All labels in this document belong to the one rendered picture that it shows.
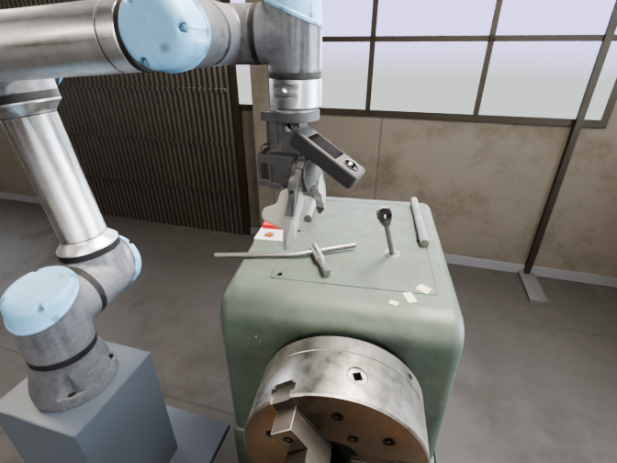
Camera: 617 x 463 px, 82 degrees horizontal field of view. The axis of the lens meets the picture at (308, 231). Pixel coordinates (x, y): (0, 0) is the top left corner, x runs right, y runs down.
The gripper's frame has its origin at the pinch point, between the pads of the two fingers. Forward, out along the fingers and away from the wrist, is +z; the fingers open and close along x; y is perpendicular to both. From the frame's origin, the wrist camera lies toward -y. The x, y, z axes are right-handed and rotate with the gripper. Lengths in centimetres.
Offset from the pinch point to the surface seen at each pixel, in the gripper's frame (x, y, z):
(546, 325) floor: -183, -101, 141
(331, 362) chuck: 10.3, -8.5, 17.5
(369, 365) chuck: 7.9, -14.2, 18.1
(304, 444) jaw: 20.8, -8.1, 23.9
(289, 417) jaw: 19.4, -5.1, 21.3
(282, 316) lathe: 2.6, 4.4, 18.4
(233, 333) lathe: 5.8, 14.1, 23.4
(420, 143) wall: -238, 5, 39
